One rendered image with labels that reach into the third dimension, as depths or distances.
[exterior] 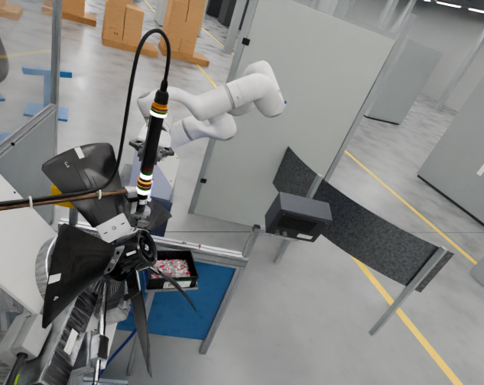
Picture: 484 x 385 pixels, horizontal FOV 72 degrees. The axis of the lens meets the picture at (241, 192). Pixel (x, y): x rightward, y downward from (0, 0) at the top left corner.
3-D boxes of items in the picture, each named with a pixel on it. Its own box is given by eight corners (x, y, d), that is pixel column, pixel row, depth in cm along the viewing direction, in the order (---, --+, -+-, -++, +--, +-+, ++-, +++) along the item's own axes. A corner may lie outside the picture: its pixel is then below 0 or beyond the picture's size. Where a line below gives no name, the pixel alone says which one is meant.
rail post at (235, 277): (199, 354, 210) (236, 268, 171) (199, 347, 214) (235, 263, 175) (205, 354, 211) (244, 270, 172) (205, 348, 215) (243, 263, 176)
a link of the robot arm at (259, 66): (208, 132, 168) (195, 101, 166) (226, 125, 174) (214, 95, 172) (266, 99, 126) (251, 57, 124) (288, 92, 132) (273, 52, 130)
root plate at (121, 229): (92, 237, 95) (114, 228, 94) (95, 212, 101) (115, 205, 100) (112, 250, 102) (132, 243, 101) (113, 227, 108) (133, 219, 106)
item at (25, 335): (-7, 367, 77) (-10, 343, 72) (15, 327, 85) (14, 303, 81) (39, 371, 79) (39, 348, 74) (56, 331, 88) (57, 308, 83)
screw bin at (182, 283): (145, 291, 139) (148, 279, 135) (141, 261, 151) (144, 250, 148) (195, 287, 148) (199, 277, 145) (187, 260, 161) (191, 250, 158)
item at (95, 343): (98, 363, 87) (88, 360, 84) (101, 340, 91) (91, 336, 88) (107, 360, 86) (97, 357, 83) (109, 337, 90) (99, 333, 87)
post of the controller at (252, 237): (242, 257, 168) (254, 228, 158) (242, 253, 170) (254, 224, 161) (248, 258, 169) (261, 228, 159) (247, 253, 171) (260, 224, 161)
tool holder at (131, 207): (126, 222, 101) (131, 196, 96) (117, 208, 105) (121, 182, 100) (154, 217, 107) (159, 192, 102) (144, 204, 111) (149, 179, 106)
